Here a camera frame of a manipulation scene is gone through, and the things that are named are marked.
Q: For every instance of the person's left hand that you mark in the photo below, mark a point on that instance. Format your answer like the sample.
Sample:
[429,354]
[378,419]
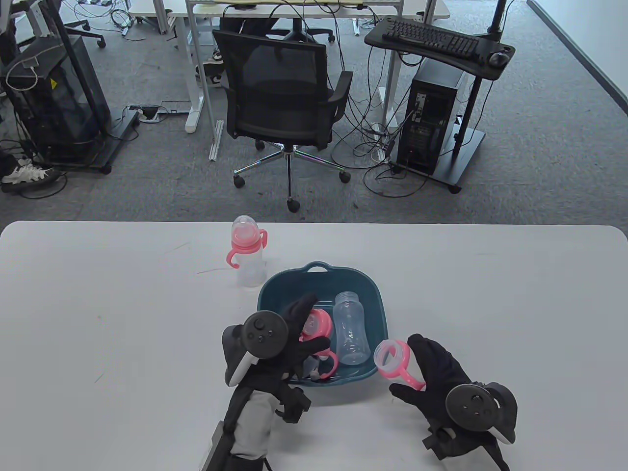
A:
[299,314]

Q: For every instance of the person's right hand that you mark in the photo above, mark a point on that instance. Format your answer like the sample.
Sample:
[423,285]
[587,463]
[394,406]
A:
[436,368]

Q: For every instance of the clear pink baby bottle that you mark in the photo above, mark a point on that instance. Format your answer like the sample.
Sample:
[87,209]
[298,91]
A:
[351,333]
[402,369]
[250,270]

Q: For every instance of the clear straw with white ball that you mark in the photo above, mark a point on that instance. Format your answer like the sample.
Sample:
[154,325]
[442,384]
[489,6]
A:
[315,375]

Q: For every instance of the black forearm pack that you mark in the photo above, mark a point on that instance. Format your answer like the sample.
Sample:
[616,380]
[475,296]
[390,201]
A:
[213,449]

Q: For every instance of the teal plastic basin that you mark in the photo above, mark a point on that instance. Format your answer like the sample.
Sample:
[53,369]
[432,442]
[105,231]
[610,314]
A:
[294,284]

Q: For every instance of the black tracking controller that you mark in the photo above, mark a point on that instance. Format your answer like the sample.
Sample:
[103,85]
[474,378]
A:
[265,333]
[471,407]

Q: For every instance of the white power strip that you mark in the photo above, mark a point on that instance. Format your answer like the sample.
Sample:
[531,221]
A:
[380,130]

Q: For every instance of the white office desk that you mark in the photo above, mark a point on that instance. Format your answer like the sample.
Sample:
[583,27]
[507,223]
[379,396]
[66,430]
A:
[193,117]

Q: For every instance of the black mesh office chair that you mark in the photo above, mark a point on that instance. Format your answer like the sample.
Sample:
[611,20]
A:
[279,73]

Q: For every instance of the black computer tower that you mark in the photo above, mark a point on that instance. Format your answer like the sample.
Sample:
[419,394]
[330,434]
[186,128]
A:
[431,98]

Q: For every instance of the black rolling cart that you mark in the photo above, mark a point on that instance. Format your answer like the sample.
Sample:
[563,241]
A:
[117,132]

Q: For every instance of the black chair base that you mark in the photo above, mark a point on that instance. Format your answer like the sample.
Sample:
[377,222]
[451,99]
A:
[101,43]
[314,33]

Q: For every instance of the black rolling keyboard stand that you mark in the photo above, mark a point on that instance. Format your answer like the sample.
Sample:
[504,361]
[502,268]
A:
[375,37]

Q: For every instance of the black keyboard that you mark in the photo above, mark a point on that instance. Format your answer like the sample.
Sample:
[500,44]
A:
[431,39]

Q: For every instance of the black computer mouse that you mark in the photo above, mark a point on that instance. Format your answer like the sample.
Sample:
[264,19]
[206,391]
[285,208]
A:
[499,59]

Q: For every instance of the black glass equipment case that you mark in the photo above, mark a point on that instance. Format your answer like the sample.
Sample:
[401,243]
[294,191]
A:
[59,98]

